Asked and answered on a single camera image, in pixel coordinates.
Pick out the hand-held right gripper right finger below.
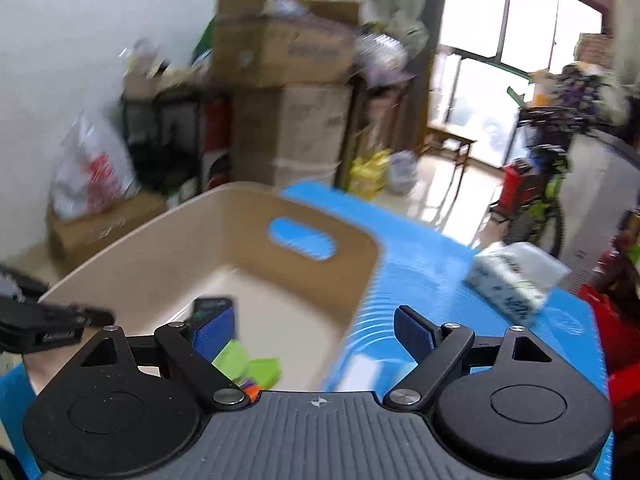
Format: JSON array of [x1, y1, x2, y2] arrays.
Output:
[[382, 305, 566, 408]]

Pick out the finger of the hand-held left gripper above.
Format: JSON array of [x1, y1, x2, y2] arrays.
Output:
[[0, 300, 117, 331], [0, 262, 51, 303]]

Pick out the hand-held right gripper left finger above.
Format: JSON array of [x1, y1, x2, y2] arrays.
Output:
[[60, 306, 251, 411]]

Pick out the purple orange toy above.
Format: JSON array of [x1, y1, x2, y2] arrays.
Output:
[[242, 357, 283, 403]]

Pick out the beige plastic storage bin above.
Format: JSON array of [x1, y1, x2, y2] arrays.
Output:
[[37, 182, 386, 396]]

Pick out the blue silicone mat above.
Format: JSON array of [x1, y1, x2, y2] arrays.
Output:
[[0, 182, 616, 480]]

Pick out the cardboard box with black print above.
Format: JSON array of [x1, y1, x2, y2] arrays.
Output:
[[47, 192, 168, 271]]

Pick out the tissue pack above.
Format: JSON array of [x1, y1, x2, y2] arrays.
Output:
[[465, 241, 573, 328]]

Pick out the white red plastic bag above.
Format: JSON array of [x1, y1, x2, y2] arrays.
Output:
[[52, 110, 141, 221]]

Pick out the grey plastic bag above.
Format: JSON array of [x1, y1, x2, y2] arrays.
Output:
[[387, 150, 421, 196]]

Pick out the yellow plastic containers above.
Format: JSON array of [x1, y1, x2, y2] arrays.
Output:
[[347, 150, 391, 201]]

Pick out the red bucket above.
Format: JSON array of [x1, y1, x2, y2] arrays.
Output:
[[500, 160, 531, 221]]

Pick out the bicycle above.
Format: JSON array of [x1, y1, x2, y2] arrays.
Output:
[[502, 87, 576, 256]]

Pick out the black utility cart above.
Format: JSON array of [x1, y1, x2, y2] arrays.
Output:
[[122, 87, 233, 196]]

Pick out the wooden chair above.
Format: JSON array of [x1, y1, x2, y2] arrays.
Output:
[[420, 125, 478, 196]]

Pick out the red plastic crate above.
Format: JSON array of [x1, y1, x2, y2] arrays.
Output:
[[580, 280, 640, 431]]

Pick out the red appliance box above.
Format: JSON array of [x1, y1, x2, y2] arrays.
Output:
[[202, 100, 233, 191]]

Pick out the large brown cardboard box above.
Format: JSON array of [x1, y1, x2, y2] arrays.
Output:
[[230, 82, 353, 191]]

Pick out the white chest freezer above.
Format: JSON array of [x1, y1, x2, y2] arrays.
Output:
[[560, 130, 640, 291]]

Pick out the white plastic jug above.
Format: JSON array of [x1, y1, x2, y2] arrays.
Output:
[[530, 70, 556, 101]]

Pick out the taped open cardboard box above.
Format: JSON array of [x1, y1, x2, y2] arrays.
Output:
[[210, 0, 361, 88]]

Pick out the dark framed window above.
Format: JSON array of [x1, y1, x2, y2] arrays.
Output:
[[427, 0, 606, 161]]

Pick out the floral fabric bundle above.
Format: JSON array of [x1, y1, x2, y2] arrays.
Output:
[[555, 62, 616, 116]]

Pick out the light green curtain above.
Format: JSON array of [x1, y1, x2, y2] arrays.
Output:
[[362, 0, 446, 61]]

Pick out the patterned box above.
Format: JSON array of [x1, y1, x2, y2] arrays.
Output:
[[575, 32, 613, 66]]

